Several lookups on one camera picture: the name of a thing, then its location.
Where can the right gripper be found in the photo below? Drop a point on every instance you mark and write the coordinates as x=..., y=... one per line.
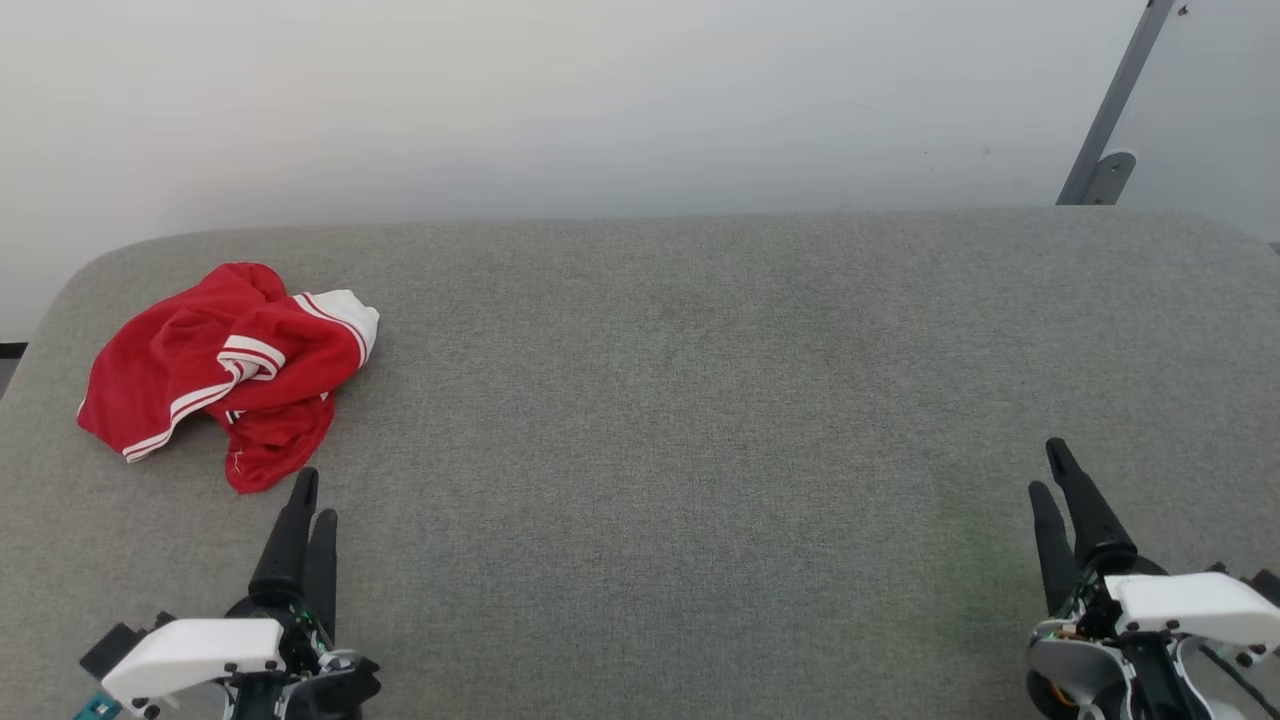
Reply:
x=1075, y=660

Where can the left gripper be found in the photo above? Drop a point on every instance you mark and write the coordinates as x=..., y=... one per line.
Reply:
x=330, y=690

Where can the red white basketball jersey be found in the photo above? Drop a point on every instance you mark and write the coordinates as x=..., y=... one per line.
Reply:
x=200, y=360

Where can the left wrist teal connector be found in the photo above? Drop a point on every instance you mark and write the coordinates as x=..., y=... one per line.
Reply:
x=97, y=708

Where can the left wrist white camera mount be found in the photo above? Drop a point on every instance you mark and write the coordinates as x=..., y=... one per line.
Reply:
x=190, y=650

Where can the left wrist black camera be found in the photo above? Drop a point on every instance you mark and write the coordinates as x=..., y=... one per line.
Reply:
x=110, y=648

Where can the grey metal bracket pole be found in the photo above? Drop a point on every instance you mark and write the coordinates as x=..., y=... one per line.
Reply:
x=1110, y=110

